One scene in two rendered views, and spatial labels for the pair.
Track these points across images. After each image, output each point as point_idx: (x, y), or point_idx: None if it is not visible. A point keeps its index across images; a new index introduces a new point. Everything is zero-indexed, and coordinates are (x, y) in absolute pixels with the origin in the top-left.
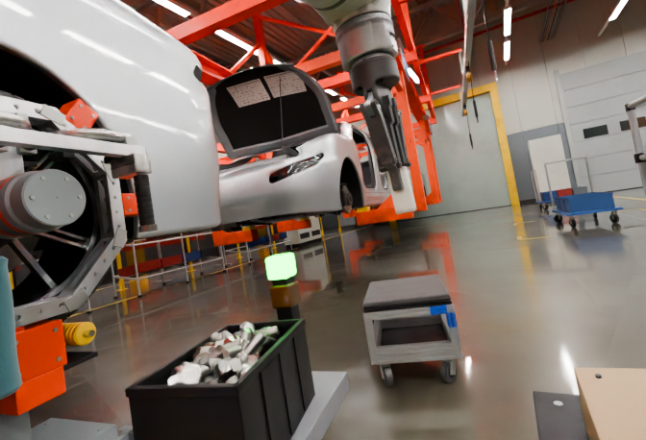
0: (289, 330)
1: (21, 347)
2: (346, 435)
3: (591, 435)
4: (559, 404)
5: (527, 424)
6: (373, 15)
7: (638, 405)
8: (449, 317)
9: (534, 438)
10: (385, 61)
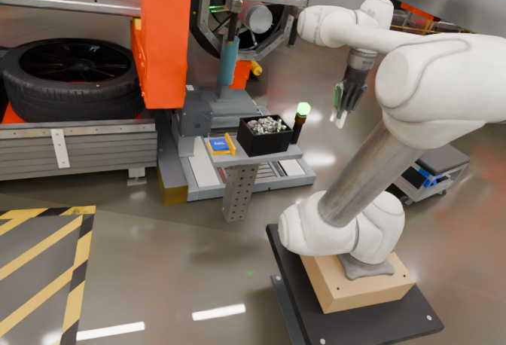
0: (284, 131)
1: (236, 67)
2: (330, 178)
3: None
4: None
5: (399, 240)
6: (358, 53)
7: None
8: (425, 181)
9: None
10: (355, 73)
